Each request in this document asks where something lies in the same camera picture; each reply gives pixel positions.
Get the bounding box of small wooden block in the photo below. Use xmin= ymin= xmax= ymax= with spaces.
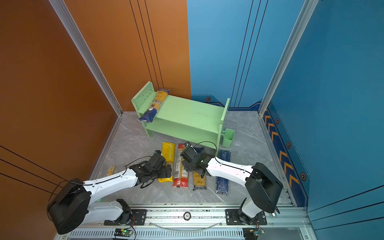
xmin=107 ymin=166 xmax=116 ymax=177

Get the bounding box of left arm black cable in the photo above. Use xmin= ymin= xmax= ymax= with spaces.
xmin=46 ymin=155 xmax=154 ymax=211

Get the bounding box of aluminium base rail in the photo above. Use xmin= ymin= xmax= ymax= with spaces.
xmin=56 ymin=204 xmax=317 ymax=240

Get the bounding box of Ankara yellow blue spaghetti bag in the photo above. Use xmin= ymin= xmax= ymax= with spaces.
xmin=191 ymin=146 xmax=208 ymax=191

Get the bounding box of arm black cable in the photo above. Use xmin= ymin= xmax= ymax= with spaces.
xmin=191 ymin=140 xmax=256 ymax=173
xmin=46 ymin=155 xmax=154 ymax=211

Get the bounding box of blue Barilla spaghetti box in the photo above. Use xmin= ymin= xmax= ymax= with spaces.
xmin=216 ymin=150 xmax=231 ymax=195

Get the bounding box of right circuit board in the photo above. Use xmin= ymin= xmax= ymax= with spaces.
xmin=243 ymin=228 xmax=265 ymax=240

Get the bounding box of green cup on shelf side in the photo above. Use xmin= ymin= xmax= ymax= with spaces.
xmin=222 ymin=128 xmax=235 ymax=148

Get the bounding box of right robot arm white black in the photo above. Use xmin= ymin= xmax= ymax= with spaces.
xmin=180 ymin=142 xmax=283 ymax=225

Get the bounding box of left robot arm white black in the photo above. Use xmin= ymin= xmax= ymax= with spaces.
xmin=47 ymin=151 xmax=168 ymax=235

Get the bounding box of blue and yellow spaghetti bag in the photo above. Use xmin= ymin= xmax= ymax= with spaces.
xmin=139 ymin=89 xmax=170 ymax=123

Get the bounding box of green two-tier shelf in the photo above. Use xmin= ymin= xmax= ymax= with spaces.
xmin=142 ymin=95 xmax=230 ymax=149

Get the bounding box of red spaghetti bag white label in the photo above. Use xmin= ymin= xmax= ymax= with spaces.
xmin=173 ymin=144 xmax=189 ymax=188

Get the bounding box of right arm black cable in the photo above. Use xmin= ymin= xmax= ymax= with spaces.
xmin=191 ymin=140 xmax=256 ymax=173

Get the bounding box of left green circuit board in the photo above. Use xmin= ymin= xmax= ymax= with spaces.
xmin=113 ymin=228 xmax=136 ymax=240

